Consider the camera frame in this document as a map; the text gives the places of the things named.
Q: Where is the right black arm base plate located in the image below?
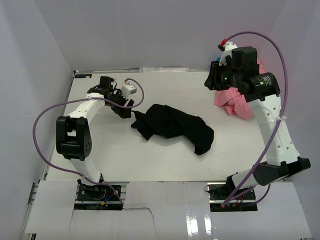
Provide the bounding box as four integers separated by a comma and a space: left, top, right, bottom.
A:
206, 182, 258, 212

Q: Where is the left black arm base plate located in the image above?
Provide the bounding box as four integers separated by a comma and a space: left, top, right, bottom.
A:
74, 179, 123, 211

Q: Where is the black t shirt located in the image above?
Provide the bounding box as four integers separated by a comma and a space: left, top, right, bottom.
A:
131, 104, 215, 156

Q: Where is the black label sticker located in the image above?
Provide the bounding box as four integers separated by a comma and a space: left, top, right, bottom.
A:
74, 74, 92, 79

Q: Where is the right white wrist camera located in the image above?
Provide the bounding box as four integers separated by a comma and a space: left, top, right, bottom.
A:
218, 38, 238, 66

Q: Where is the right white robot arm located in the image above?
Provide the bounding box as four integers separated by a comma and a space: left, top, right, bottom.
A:
204, 41, 311, 201

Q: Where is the pink t shirt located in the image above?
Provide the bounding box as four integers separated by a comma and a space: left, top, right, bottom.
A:
213, 58, 267, 121

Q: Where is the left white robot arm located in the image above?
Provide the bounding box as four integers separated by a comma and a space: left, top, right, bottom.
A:
56, 76, 137, 200

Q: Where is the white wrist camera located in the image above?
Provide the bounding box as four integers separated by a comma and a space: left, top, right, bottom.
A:
218, 38, 238, 66
120, 83, 137, 97

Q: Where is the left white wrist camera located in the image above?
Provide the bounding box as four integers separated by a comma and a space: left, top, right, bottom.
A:
120, 83, 137, 97

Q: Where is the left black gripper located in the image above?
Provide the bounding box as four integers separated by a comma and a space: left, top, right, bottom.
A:
106, 88, 134, 119

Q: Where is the printed paper at back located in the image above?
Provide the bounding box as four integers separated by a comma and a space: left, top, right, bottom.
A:
139, 67, 189, 73

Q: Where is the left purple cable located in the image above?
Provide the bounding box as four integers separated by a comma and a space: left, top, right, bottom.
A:
33, 78, 145, 205

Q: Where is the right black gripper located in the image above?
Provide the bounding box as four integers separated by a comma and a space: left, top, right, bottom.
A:
204, 60, 242, 92

